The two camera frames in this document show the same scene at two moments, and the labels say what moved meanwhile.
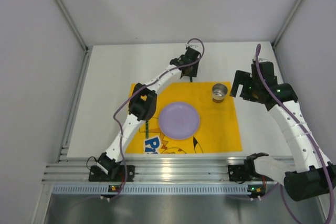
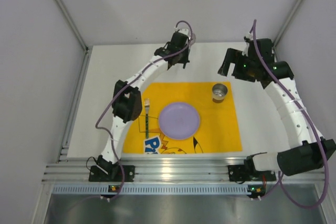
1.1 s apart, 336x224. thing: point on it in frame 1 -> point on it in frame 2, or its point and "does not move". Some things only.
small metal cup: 219,90 does not move
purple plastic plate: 178,120 does not move
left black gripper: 192,69 -> 180,57
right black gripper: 243,83 -> 237,67
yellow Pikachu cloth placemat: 218,130 does not move
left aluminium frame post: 68,15 does not move
